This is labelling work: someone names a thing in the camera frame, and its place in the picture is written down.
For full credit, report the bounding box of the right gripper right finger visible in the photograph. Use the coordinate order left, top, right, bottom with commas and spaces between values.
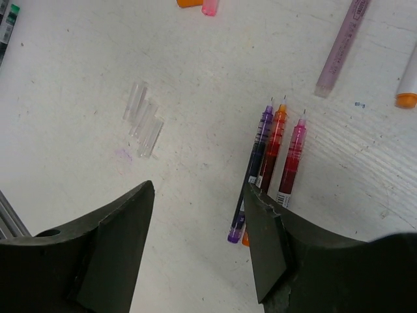
244, 184, 416, 312

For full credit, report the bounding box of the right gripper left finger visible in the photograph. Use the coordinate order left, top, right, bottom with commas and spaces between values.
1, 181, 154, 312

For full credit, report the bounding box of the purple highlighter pen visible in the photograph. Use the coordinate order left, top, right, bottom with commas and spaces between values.
227, 98, 274, 244

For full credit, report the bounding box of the orange red pen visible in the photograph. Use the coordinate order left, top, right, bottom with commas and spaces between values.
241, 95, 288, 246

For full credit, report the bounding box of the red highlighter pen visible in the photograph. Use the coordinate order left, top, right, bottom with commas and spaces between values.
276, 111, 307, 209

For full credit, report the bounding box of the clear orange pen cap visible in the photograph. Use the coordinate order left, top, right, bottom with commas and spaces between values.
129, 102, 158, 138

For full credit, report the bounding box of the pink highlighter pen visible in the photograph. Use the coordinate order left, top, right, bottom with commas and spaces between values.
315, 0, 371, 98

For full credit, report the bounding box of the orange capped white marker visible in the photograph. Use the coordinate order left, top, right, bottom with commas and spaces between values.
395, 46, 417, 109

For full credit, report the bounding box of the green pen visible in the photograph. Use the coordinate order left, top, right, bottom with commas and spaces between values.
0, 4, 20, 65

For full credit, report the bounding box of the clear pink pen cap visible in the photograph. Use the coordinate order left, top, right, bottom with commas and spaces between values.
201, 0, 219, 16

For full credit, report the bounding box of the orange marker cap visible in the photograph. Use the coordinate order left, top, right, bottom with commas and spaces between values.
177, 0, 203, 8

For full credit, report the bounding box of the clear purple pen cap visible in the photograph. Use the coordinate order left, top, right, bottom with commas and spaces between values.
137, 118, 164, 158

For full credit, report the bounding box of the aluminium table frame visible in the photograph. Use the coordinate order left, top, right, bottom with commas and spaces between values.
0, 191, 31, 240

